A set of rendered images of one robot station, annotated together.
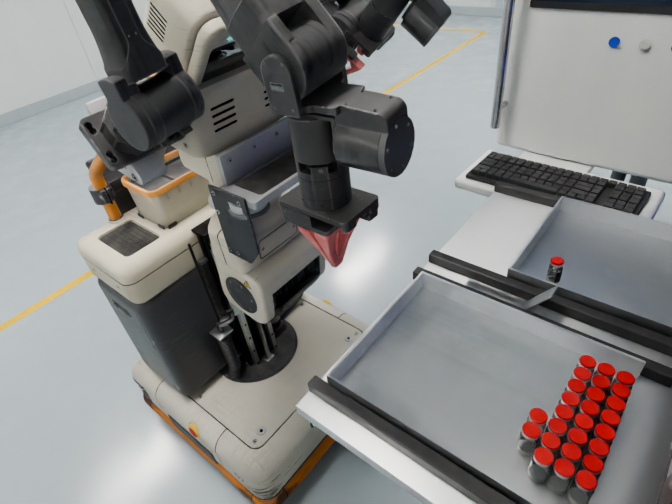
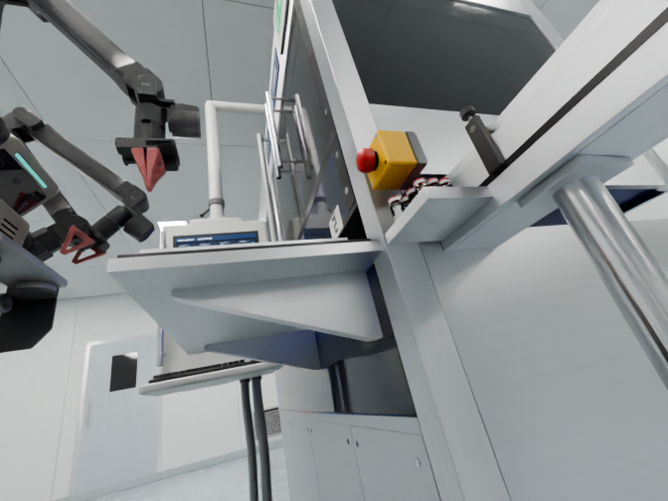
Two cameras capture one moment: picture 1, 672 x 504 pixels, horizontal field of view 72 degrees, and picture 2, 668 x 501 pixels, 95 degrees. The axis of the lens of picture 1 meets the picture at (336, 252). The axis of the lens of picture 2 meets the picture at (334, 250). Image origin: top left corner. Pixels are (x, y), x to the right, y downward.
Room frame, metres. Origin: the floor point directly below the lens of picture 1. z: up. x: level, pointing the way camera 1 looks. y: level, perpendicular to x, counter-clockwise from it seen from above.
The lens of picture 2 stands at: (-0.03, 0.27, 0.67)
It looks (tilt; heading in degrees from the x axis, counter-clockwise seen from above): 24 degrees up; 296
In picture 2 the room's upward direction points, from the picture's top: 13 degrees counter-clockwise
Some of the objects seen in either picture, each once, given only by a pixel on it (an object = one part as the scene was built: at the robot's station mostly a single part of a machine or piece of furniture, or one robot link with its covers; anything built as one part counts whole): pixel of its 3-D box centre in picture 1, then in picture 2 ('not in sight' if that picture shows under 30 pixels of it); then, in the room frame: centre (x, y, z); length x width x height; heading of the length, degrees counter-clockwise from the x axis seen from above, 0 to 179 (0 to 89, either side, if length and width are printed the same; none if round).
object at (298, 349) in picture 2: not in sight; (263, 358); (0.65, -0.49, 0.79); 0.34 x 0.03 x 0.13; 46
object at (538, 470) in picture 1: (563, 414); not in sight; (0.30, -0.26, 0.90); 0.18 x 0.02 x 0.05; 136
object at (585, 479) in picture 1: (603, 434); not in sight; (0.27, -0.29, 0.90); 0.18 x 0.02 x 0.05; 136
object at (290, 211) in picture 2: not in sight; (285, 194); (0.61, -0.71, 1.50); 0.47 x 0.01 x 0.59; 136
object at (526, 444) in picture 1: (528, 439); not in sight; (0.27, -0.20, 0.90); 0.02 x 0.02 x 0.05
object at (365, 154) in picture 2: not in sight; (368, 160); (0.06, -0.14, 0.99); 0.04 x 0.04 x 0.04; 46
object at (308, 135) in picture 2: not in sight; (302, 111); (0.28, -0.39, 1.50); 0.43 x 0.01 x 0.59; 136
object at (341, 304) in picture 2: not in sight; (281, 316); (0.29, -0.15, 0.79); 0.34 x 0.03 x 0.13; 46
